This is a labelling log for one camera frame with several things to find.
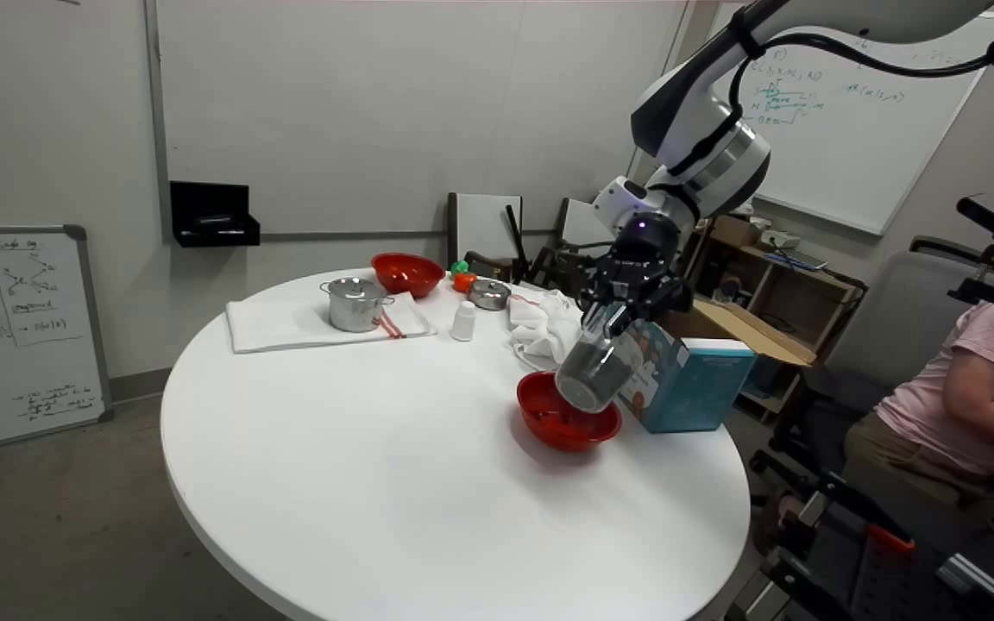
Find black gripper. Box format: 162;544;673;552
581;219;698;350

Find bare person forearm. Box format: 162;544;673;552
939;350;994;466

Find red plastic bowl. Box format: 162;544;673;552
369;251;448;304
516;368;624;457

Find crumpled white plastic bag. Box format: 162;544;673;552
503;283;587;368

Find blue printed cardboard box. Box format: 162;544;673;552
609;290;819;440

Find small metal dish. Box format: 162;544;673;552
464;272;516;314

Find low wooden shelf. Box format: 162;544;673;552
682;210;869;425

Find small white shaker bottle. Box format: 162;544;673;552
448;302;480;345

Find white towel red stripes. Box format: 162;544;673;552
376;290;435;345

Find grey office chair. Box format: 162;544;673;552
772;245;990;462

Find small silver metal pot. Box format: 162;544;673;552
320;272;390;339

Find person in pink shirt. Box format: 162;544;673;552
838;280;994;548

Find white cloth mat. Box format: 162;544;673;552
223;272;440;357

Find black breadboard table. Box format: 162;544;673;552
734;442;994;621

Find open black case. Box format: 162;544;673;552
166;180;264;251

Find small grey-framed whiteboard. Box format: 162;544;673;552
0;221;112;460

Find large wall whiteboard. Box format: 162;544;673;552
734;10;994;243

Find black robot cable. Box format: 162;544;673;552
734;7;994;86

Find black clamp orange handle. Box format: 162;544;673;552
763;481;924;566

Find aluminium profile rail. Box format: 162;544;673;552
939;548;994;621

